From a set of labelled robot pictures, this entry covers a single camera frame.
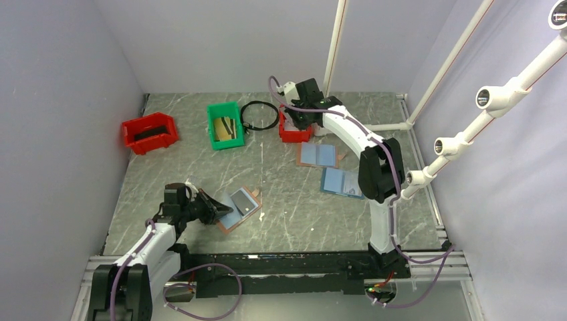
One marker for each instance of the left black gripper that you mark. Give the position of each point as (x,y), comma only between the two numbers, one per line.
(216,211)

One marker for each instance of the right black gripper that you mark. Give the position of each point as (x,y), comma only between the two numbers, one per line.
(301,126)

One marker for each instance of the dark grey credit card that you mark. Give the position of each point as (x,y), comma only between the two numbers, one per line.
(244,202)

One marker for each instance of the brown card holder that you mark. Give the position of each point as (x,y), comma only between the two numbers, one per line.
(318,155)
(233,220)

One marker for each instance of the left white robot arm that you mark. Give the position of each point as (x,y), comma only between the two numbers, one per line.
(127,288)

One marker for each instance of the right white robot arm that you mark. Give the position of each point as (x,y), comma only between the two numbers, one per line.
(380,169)

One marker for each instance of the blue card holder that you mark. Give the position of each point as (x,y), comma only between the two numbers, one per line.
(340,182)

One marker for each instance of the gold card in green bin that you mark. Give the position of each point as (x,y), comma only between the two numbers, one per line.
(225,128)

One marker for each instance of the black cards in left bin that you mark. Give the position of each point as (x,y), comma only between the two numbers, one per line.
(150,132)

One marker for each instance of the right red bin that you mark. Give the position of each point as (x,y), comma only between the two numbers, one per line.
(288,132)

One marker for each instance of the red bin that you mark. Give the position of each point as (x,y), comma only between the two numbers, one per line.
(288,132)
(134,126)

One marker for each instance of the green bin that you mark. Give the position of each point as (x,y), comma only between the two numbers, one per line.
(230,109)

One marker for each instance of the left red bin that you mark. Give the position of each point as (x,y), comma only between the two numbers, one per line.
(134,126)

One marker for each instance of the black base bar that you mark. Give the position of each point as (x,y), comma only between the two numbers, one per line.
(211,280)

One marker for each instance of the white pvc pipe frame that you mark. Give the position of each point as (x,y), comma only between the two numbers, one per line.
(400,46)

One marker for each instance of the aluminium rail frame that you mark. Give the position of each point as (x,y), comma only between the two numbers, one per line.
(346,272)

